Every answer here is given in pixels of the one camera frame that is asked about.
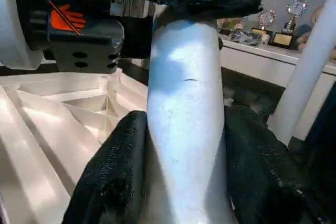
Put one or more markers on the white glass-door cabinet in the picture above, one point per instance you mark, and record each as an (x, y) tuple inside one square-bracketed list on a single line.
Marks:
[(273, 56)]

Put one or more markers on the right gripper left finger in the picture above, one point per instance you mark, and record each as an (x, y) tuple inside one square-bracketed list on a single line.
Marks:
[(113, 182)]

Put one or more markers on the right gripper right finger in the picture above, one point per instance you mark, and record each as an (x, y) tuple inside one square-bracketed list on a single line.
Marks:
[(268, 192)]

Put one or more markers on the small gold trophy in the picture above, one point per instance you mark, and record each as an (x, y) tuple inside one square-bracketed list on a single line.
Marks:
[(290, 24), (266, 22)]

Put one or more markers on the dark object on cabinet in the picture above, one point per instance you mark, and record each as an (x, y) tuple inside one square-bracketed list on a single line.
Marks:
[(244, 36)]

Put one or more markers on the white plastic table leg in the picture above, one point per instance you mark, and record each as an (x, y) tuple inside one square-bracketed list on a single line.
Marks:
[(186, 119), (310, 66)]

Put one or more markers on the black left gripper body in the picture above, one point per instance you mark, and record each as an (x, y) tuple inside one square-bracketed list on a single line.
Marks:
[(79, 3)]

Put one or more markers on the white plastic table top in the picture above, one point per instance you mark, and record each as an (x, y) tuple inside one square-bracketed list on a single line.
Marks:
[(42, 129)]

